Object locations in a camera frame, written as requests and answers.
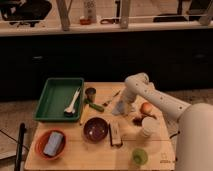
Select grey towel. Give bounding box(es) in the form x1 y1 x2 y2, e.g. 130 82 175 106
112 102 124 116

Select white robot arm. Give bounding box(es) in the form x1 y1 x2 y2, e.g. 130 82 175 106
121 73 213 171

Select purple bowl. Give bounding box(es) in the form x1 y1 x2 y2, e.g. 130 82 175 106
83 117 108 143

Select orange bowl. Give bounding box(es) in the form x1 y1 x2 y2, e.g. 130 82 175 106
35 130 66 160

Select dark brown scraps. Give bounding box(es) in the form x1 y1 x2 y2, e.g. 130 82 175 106
132 115 157 126

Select red apple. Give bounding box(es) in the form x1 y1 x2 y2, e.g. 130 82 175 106
140 102 153 115

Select white paper cup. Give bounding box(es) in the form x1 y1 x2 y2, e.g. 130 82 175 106
141 117 159 137

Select green cucumber toy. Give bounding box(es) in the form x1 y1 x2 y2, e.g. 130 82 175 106
85 99 104 112

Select dark metal cup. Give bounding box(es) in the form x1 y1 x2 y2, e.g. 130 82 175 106
85 87 96 102

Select yellow banana toy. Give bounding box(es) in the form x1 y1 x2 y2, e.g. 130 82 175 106
79 104 89 125

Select green plastic cup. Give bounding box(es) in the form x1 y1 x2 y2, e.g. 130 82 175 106
132 148 148 166

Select white spoon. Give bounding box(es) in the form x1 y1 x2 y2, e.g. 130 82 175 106
64 88 81 116

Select green plastic tray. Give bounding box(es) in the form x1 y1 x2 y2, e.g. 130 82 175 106
34 78 84 122

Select red object on shelf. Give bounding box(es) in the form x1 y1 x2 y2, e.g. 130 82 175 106
80 18 92 25

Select black pole stand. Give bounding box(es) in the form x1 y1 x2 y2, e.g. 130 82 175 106
14 123 26 171

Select black office chair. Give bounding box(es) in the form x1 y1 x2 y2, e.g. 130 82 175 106
0 0 52 27

